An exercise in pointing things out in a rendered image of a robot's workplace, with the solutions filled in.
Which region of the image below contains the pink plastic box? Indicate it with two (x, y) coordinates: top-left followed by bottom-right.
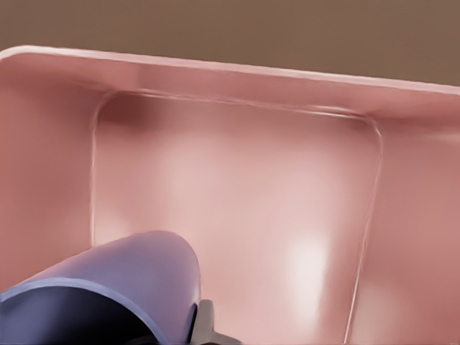
(0, 45), (460, 345)

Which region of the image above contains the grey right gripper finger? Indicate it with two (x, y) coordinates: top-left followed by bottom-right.
(189, 299), (242, 345)

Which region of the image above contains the purple cup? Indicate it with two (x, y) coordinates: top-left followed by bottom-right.
(0, 230), (202, 345)

